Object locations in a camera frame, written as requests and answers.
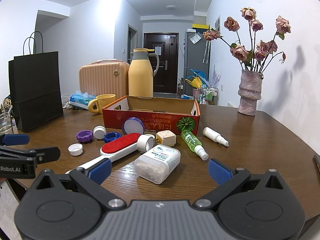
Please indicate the white tape roll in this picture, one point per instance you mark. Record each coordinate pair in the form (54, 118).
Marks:
(145, 142)

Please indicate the yellow thermos jug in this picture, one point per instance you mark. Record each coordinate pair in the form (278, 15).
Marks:
(141, 73)

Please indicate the red cardboard box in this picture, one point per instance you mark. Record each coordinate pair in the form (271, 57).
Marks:
(157, 114)

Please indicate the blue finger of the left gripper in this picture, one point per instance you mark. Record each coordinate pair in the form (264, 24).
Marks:
(14, 139)
(47, 154)

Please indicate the blue tissue pack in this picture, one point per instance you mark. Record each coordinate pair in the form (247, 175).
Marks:
(81, 100)

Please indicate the dried pink roses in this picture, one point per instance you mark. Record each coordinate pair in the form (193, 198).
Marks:
(260, 54)

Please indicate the black paper bag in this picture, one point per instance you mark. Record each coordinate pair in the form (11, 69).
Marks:
(35, 89)

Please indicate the white ribbed cap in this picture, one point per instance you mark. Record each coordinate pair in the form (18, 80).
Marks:
(99, 132)

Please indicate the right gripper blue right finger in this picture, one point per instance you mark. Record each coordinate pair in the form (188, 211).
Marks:
(221, 173)

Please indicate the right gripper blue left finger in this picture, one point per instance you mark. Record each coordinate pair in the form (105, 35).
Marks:
(96, 170)

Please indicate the purple bottle cap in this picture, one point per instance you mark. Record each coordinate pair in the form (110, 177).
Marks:
(84, 136)

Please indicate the white spray bottle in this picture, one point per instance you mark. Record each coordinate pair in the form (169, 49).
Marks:
(215, 136)

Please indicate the pink ribbed suitcase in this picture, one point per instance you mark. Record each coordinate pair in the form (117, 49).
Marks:
(105, 77)

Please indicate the red lint brush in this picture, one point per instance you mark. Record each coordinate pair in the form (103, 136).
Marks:
(115, 150)

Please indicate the white threaded cap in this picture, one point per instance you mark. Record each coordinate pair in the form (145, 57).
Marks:
(75, 149)

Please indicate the green spray bottle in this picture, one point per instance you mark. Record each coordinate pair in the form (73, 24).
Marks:
(194, 144)

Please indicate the grey refrigerator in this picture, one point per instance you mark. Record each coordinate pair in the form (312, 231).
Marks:
(196, 53)

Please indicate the yellow box on fridge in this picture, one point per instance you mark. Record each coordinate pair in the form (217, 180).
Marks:
(200, 26)

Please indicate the wire storage cart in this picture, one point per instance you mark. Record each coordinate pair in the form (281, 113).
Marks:
(208, 95)

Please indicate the yellow ceramic mug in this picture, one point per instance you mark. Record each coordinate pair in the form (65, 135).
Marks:
(96, 105)

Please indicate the pink textured vase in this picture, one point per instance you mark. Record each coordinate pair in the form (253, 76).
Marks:
(249, 91)

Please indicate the dark entrance door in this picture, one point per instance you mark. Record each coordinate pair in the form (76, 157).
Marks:
(165, 45)

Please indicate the cream plug adapter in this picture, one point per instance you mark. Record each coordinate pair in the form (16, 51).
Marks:
(167, 138)

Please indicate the blue bottle cap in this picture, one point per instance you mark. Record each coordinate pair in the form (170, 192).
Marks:
(111, 136)

